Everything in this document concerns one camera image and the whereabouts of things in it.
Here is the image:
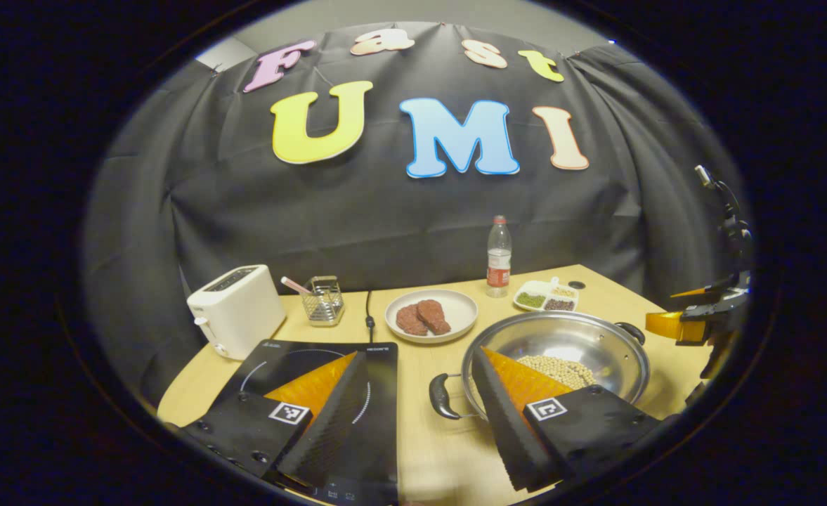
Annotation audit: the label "reddish brown meat piece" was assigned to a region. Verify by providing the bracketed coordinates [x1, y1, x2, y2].
[396, 304, 429, 337]
[417, 299, 452, 336]

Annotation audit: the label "white toaster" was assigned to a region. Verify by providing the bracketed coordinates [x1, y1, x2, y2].
[186, 264, 287, 361]

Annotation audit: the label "stainless steel pot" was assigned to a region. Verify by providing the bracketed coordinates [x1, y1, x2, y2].
[429, 311, 651, 422]

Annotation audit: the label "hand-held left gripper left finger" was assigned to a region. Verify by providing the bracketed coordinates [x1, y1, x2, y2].
[178, 350, 370, 493]

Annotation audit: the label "white round plate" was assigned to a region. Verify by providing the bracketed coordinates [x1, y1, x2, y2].
[384, 289, 479, 344]

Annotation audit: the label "white divided dish with beans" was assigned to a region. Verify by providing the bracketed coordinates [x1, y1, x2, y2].
[512, 278, 580, 314]

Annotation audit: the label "black induction cooktop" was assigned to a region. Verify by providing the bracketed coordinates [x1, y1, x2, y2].
[213, 339, 400, 505]

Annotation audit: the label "metal wire basket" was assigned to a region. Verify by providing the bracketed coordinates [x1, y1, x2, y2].
[301, 275, 346, 327]

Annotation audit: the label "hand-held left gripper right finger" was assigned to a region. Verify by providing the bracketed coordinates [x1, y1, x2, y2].
[471, 346, 663, 493]

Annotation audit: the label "clear plastic water bottle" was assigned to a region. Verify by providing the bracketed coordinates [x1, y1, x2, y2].
[486, 215, 512, 299]

